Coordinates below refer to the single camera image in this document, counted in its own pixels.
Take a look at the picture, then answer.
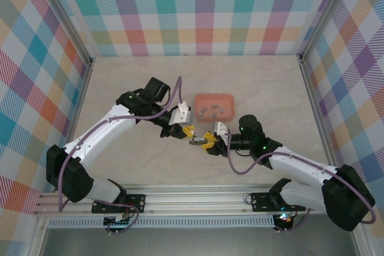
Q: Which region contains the pink plastic tray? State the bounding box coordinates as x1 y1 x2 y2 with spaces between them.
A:
194 92 236 124

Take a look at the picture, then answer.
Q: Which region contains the small controller board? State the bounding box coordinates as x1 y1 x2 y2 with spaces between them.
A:
273 213 294 230
103 213 134 230

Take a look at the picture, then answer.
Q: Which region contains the grey metal sheet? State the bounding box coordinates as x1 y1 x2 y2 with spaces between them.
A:
38 225 361 256

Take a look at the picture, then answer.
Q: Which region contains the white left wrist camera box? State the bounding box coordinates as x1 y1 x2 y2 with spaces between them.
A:
169 102 193 127

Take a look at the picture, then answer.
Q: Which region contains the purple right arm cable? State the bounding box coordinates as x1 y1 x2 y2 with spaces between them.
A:
227 134 377 234

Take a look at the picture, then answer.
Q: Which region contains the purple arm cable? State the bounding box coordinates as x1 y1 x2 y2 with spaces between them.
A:
58 76 184 212
227 134 377 234

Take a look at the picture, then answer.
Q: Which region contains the wide aluminium base rail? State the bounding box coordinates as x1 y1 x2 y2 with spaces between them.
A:
34 183 331 216

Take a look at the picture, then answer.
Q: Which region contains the aluminium side rail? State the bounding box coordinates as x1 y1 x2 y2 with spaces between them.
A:
298 54 336 169
55 56 97 149

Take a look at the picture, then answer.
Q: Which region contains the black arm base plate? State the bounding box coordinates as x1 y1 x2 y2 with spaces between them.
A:
91 192 147 215
250 191 304 213

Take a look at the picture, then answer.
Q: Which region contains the white slotted cable duct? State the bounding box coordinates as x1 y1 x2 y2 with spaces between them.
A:
47 215 276 229

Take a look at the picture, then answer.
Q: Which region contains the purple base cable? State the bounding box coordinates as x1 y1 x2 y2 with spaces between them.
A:
104 203 142 236

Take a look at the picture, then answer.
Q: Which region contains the aluminium corner post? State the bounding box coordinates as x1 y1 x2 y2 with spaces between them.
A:
34 0 96 70
298 0 358 62

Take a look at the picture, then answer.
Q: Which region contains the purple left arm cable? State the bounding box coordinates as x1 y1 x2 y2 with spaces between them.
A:
58 76 184 212

